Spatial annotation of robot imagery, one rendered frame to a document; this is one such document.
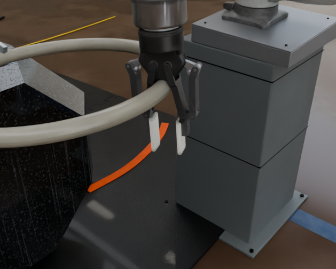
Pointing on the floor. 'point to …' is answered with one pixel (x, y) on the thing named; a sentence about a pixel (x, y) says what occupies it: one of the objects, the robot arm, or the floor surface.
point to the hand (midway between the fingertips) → (168, 134)
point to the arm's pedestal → (245, 143)
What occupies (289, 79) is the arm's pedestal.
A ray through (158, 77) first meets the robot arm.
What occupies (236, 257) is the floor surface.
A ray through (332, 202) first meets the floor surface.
